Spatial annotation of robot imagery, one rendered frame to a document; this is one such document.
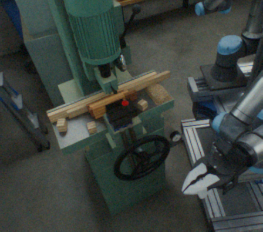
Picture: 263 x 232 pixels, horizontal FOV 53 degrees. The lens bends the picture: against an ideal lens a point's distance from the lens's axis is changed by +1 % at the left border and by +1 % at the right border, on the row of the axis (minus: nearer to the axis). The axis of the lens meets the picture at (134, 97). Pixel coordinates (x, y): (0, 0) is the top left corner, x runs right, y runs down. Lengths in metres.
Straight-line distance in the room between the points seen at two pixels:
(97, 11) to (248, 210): 1.43
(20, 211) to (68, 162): 0.47
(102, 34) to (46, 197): 1.49
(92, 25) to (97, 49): 0.11
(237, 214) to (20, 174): 1.64
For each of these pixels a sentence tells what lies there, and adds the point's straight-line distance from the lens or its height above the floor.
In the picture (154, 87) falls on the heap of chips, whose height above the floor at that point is 0.94.
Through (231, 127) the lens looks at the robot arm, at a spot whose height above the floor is 1.15.
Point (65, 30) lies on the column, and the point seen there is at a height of 1.25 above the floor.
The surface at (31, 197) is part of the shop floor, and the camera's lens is 2.26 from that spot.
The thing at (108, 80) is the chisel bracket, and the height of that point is 1.07.
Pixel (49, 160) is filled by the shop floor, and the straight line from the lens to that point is 2.38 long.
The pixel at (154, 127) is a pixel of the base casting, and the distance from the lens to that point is 1.41.
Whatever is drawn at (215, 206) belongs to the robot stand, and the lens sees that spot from 1.79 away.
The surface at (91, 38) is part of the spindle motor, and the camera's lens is 1.04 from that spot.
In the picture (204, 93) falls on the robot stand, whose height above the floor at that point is 0.75.
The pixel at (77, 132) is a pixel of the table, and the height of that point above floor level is 0.90.
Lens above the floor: 1.85
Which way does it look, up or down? 45 degrees down
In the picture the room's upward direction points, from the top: 8 degrees counter-clockwise
